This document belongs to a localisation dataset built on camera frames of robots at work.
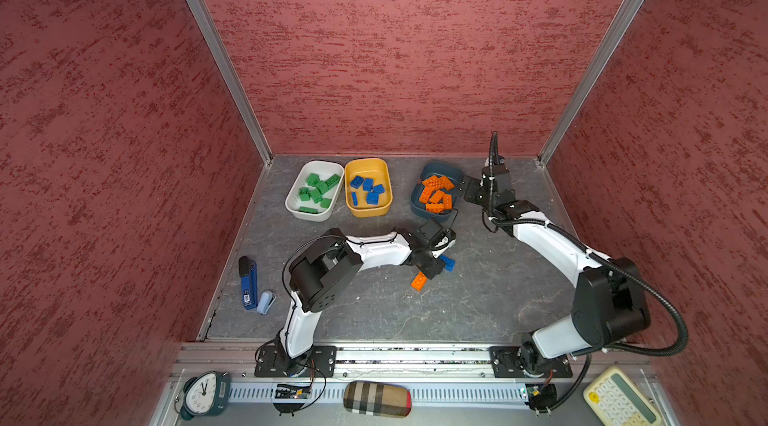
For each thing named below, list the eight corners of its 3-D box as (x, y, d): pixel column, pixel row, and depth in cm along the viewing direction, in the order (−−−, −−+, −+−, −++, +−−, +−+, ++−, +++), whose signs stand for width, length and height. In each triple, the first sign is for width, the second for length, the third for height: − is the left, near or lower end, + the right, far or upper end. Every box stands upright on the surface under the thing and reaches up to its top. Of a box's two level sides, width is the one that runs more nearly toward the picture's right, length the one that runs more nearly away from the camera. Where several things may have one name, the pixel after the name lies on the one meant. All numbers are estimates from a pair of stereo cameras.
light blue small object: (259, 314, 83) (254, 310, 80) (265, 295, 87) (260, 290, 84) (271, 314, 83) (267, 310, 80) (276, 295, 87) (272, 290, 84)
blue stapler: (246, 312, 84) (238, 306, 80) (245, 265, 93) (238, 257, 89) (259, 308, 85) (252, 301, 80) (257, 262, 94) (250, 254, 89)
